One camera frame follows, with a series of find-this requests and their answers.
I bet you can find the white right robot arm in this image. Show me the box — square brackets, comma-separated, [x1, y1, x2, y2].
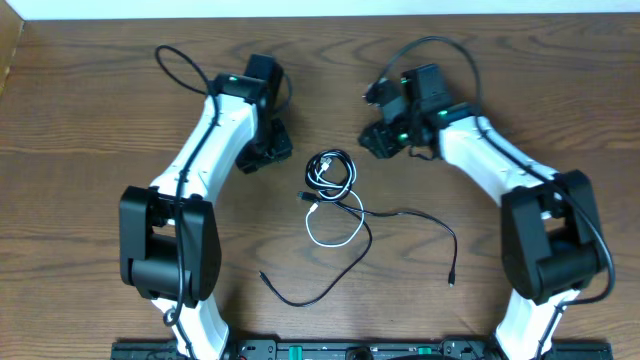
[359, 64, 611, 359]

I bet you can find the white USB cable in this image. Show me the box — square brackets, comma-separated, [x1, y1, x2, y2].
[304, 155, 366, 249]

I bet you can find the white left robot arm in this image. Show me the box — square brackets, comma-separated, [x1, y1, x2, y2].
[119, 54, 292, 359]

